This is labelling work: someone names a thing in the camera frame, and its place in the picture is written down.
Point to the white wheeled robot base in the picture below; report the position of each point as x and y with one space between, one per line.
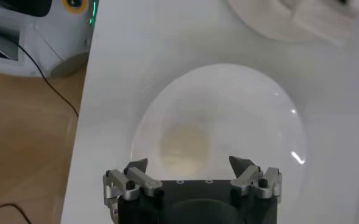
51 39

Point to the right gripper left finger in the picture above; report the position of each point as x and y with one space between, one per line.
142 179

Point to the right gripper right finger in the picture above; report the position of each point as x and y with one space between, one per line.
246 178

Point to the white steamed baozi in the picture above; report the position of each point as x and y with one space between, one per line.
183 149

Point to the white round plate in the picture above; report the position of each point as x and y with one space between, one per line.
243 115

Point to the cream electric cooking pot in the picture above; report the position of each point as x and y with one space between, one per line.
273 18

